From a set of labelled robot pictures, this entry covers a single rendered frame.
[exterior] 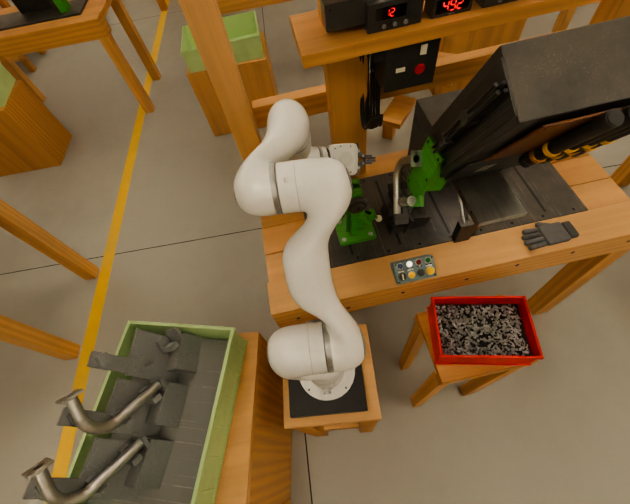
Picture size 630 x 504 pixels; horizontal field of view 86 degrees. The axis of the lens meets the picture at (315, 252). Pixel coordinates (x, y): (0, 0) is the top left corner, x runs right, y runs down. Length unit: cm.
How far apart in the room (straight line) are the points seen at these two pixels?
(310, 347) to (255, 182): 38
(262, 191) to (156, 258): 225
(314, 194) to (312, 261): 14
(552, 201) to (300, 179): 124
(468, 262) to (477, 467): 113
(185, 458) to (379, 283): 88
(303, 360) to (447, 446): 143
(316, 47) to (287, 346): 84
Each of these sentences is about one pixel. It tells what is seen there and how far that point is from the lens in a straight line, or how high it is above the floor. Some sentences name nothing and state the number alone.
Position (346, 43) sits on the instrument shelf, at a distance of 114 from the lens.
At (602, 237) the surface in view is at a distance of 165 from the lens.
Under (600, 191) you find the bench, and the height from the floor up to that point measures 88.
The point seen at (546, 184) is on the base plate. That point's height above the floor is 90.
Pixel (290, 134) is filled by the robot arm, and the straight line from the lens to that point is 69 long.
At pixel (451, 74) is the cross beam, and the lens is 160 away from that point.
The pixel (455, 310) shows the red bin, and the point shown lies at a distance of 131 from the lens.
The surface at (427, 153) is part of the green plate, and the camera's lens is 123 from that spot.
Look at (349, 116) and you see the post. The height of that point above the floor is 121.
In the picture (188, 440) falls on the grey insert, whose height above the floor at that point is 85.
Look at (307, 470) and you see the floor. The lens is 209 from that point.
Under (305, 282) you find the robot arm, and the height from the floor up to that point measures 145.
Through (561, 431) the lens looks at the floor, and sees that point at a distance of 230.
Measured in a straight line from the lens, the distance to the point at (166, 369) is 136.
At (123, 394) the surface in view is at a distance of 130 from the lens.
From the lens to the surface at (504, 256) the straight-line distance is 145.
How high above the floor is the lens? 207
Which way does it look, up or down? 58 degrees down
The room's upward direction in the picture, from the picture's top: 13 degrees counter-clockwise
